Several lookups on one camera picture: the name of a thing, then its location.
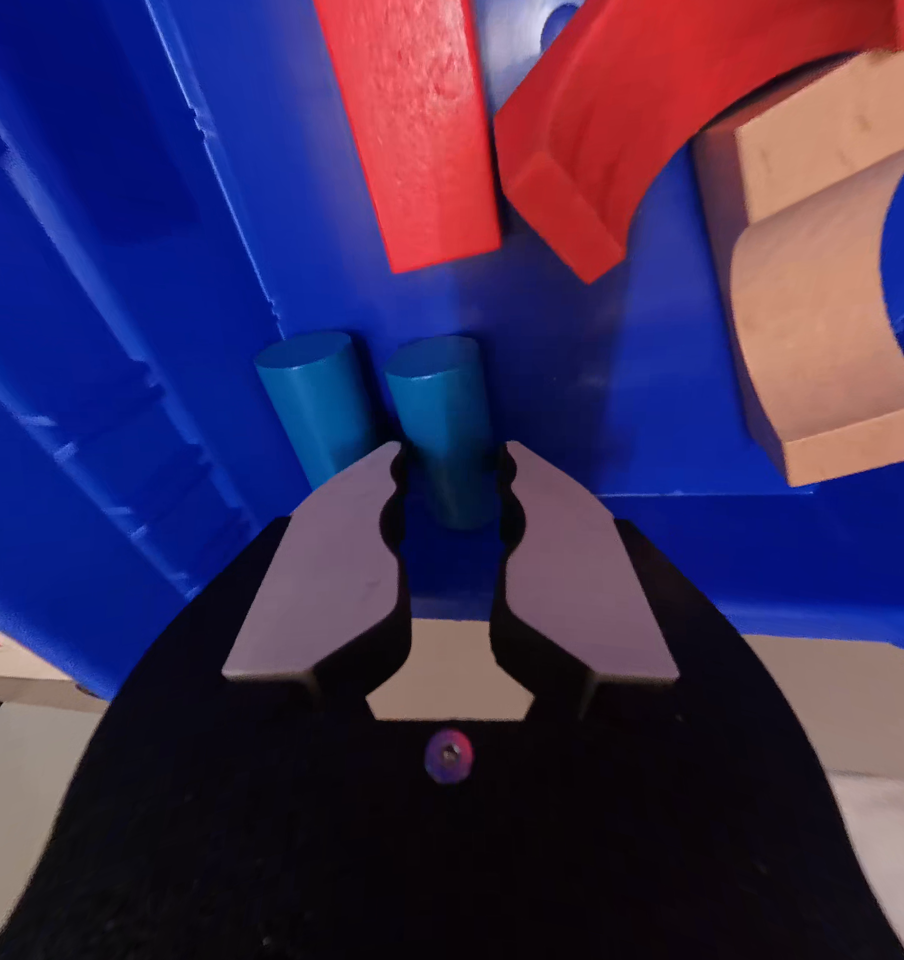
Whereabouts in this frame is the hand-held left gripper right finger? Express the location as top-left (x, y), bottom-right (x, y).
top-left (489, 440), bottom-right (681, 717)

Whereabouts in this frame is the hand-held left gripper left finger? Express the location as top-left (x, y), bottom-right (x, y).
top-left (221, 441), bottom-right (414, 702)

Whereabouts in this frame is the teal wooden cylinder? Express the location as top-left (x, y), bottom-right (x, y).
top-left (254, 330), bottom-right (378, 492)
top-left (384, 335), bottom-right (501, 532)

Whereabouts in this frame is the blue plastic bin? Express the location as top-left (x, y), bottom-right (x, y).
top-left (0, 0), bottom-right (904, 702)

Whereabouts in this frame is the natural wooden arch block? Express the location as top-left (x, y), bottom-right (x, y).
top-left (693, 30), bottom-right (904, 489)

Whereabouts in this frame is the red rectangular wooden block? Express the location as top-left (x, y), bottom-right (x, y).
top-left (313, 0), bottom-right (504, 275)

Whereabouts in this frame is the red wooden arch block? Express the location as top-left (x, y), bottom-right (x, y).
top-left (493, 0), bottom-right (904, 285)

